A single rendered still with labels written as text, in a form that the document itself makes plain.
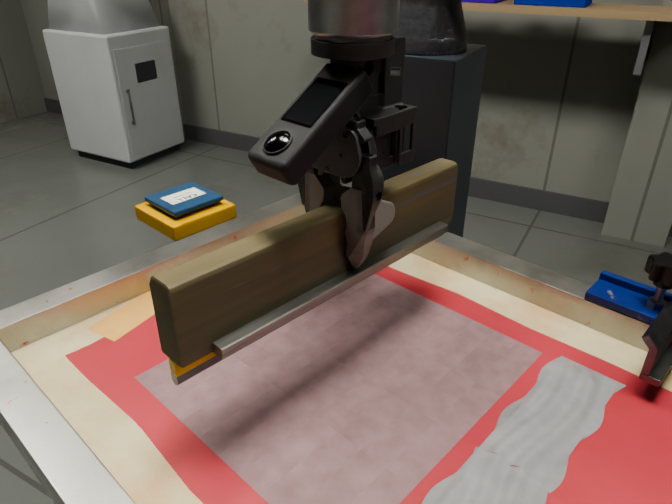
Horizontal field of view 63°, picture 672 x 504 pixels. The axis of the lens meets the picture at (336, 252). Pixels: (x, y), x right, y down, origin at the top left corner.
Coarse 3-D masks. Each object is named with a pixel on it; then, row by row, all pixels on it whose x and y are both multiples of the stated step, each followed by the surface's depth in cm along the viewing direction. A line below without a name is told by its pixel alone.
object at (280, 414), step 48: (144, 336) 65; (288, 336) 65; (96, 384) 58; (144, 384) 58; (192, 384) 58; (240, 384) 58; (288, 384) 58; (336, 384) 58; (144, 432) 52; (192, 432) 52; (240, 432) 52; (288, 432) 52; (336, 432) 52; (384, 432) 52; (432, 432) 52; (192, 480) 47; (240, 480) 47; (288, 480) 47; (336, 480) 47; (384, 480) 47; (432, 480) 47
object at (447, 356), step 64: (320, 320) 68; (384, 320) 68; (448, 320) 68; (512, 320) 68; (384, 384) 58; (448, 384) 58; (512, 384) 58; (640, 384) 58; (576, 448) 50; (640, 448) 50
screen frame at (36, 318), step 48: (192, 240) 78; (96, 288) 68; (144, 288) 73; (528, 288) 70; (576, 288) 68; (0, 336) 61; (624, 336) 64; (0, 384) 53; (48, 432) 48; (48, 480) 43; (96, 480) 43
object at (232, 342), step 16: (416, 240) 60; (384, 256) 57; (400, 256) 59; (352, 272) 54; (368, 272) 55; (320, 288) 52; (336, 288) 52; (288, 304) 49; (304, 304) 49; (256, 320) 47; (272, 320) 47; (288, 320) 48; (224, 336) 45; (240, 336) 45; (256, 336) 46; (224, 352) 44
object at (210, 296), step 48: (384, 192) 56; (432, 192) 61; (240, 240) 46; (288, 240) 47; (336, 240) 52; (384, 240) 58; (192, 288) 41; (240, 288) 45; (288, 288) 49; (192, 336) 43
